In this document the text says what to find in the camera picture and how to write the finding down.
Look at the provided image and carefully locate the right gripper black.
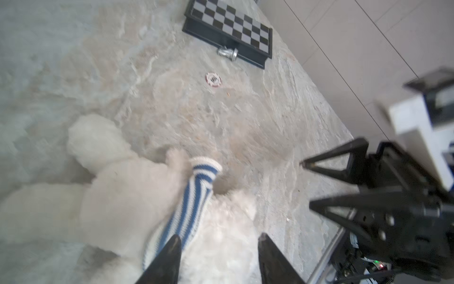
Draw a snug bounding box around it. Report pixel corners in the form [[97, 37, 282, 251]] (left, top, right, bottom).
[[299, 138, 454, 281]]

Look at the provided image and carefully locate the small silver metal piece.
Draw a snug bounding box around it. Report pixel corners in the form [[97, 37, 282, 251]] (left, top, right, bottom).
[[217, 47, 238, 62]]

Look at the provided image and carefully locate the white teddy bear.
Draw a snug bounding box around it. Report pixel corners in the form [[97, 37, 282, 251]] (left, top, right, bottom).
[[1, 114, 258, 284]]

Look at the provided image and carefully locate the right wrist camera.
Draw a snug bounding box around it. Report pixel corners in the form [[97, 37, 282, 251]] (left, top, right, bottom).
[[387, 67, 454, 192]]

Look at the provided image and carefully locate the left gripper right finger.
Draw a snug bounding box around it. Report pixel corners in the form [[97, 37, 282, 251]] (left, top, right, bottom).
[[258, 233, 305, 284]]

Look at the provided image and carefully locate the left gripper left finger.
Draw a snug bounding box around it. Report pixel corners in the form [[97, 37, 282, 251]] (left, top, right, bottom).
[[136, 234, 182, 284]]

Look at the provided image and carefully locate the black white checkerboard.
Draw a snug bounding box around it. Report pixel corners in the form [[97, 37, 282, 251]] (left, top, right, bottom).
[[183, 0, 273, 69]]

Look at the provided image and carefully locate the blue white striped sweater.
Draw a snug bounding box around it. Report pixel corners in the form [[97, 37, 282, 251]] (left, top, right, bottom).
[[142, 157, 222, 271]]

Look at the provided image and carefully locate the small round token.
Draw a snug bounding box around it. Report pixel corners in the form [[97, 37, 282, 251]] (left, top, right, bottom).
[[205, 72, 222, 88]]

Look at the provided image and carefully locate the right circuit board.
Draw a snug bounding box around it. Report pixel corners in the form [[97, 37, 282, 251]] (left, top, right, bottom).
[[336, 247, 395, 284]]

